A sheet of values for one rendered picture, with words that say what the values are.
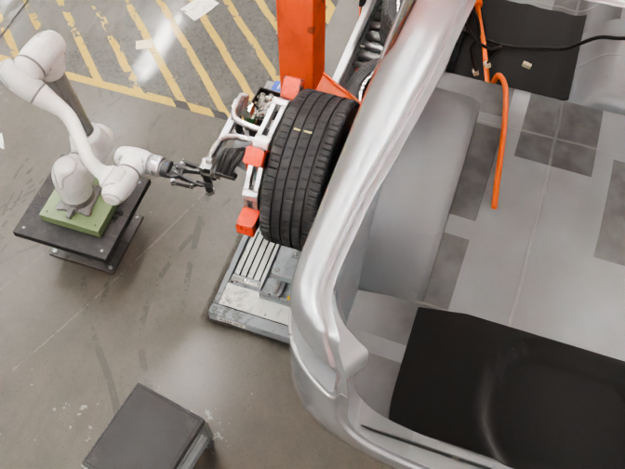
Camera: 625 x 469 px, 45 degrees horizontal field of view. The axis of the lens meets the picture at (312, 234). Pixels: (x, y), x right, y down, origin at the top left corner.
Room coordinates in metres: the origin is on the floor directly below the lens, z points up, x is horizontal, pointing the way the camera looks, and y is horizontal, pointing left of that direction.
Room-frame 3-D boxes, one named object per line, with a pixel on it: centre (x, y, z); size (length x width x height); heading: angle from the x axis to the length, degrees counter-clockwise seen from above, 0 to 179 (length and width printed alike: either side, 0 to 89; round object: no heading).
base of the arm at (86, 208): (2.04, 1.14, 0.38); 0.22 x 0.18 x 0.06; 167
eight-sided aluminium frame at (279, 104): (1.91, 0.16, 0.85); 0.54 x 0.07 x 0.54; 161
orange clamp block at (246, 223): (1.61, 0.26, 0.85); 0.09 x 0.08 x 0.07; 161
